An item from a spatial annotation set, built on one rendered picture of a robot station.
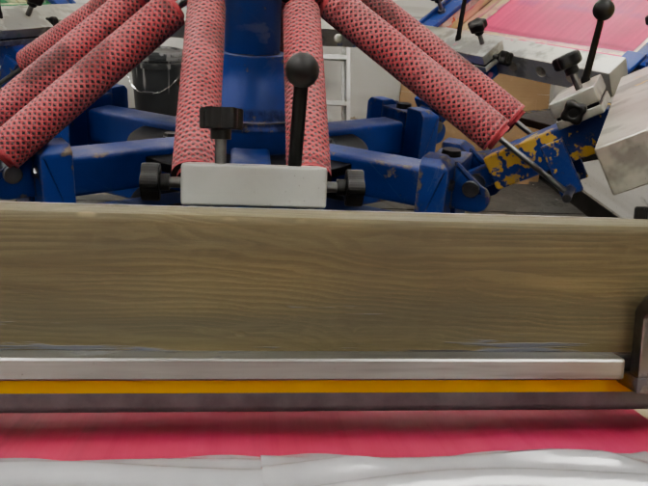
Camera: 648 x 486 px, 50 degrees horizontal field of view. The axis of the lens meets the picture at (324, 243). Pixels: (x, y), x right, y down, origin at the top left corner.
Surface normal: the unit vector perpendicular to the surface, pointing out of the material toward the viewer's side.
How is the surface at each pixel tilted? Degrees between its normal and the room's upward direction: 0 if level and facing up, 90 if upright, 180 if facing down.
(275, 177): 75
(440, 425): 15
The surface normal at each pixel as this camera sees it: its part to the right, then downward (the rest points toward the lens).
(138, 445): 0.04, -0.99
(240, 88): -0.07, -0.10
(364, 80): 0.10, 0.39
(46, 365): 0.11, 0.13
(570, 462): 0.00, -0.79
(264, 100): 0.38, -0.10
